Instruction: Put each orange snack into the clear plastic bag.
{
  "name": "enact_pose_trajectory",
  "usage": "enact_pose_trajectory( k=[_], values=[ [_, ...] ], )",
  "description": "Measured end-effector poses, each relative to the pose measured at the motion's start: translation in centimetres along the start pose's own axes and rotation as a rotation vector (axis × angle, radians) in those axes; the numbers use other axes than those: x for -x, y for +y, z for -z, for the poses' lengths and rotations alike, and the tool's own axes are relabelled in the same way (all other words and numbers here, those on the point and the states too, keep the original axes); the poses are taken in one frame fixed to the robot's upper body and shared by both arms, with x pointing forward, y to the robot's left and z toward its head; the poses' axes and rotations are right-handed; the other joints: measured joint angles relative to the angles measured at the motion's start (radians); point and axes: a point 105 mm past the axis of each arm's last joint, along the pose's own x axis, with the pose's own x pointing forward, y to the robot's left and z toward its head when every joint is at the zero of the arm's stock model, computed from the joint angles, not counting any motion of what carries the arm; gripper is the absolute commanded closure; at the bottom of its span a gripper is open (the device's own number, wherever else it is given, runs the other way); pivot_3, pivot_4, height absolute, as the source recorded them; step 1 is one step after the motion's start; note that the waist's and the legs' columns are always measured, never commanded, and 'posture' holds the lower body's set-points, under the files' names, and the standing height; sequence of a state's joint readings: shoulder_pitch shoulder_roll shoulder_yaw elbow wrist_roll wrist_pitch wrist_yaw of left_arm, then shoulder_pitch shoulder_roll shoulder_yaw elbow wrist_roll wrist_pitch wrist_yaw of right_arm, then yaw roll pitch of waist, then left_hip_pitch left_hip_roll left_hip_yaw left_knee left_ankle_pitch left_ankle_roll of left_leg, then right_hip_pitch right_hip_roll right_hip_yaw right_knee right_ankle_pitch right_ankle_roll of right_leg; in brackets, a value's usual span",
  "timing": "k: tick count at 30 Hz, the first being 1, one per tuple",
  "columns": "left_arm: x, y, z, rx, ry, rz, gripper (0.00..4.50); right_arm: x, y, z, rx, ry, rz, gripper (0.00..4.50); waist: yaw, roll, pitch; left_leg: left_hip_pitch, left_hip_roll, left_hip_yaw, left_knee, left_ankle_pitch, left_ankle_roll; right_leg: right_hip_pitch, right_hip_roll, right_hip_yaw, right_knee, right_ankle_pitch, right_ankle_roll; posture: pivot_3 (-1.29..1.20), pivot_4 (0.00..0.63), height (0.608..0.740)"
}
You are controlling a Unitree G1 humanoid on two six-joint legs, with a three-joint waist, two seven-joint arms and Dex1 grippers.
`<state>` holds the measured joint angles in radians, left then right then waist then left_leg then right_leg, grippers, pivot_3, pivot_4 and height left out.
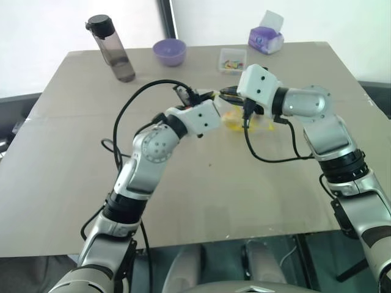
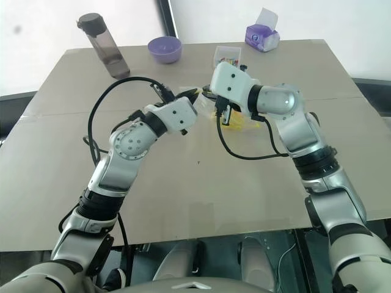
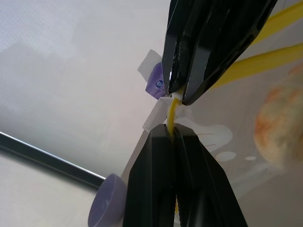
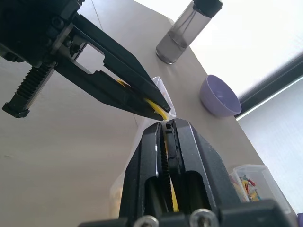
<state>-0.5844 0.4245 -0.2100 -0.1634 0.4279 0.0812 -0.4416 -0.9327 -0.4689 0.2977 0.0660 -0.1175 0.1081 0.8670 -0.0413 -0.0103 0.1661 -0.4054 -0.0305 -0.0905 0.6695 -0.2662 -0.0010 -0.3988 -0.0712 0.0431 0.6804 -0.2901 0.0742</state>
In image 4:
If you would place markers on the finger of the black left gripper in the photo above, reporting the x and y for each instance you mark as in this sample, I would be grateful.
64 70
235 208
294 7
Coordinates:
123 63
111 92

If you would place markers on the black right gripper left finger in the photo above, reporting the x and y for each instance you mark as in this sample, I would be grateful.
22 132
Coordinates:
139 160

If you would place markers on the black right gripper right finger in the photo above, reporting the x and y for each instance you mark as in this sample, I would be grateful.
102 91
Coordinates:
198 153

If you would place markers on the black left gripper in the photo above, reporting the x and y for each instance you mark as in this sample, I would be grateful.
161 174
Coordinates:
28 30

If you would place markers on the clear plastic bag yellow strip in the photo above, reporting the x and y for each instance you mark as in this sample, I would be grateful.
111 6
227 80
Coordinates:
161 114

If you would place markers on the purple bowl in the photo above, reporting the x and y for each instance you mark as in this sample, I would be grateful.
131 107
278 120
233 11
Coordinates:
217 99

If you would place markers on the grey transparent bottle black cap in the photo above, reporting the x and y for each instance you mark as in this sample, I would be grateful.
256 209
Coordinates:
182 33

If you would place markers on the clear plastic box colourful pieces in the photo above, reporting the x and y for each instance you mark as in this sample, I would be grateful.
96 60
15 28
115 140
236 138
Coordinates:
265 179

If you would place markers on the dark window frame bar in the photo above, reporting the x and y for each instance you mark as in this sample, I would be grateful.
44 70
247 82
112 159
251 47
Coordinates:
272 82

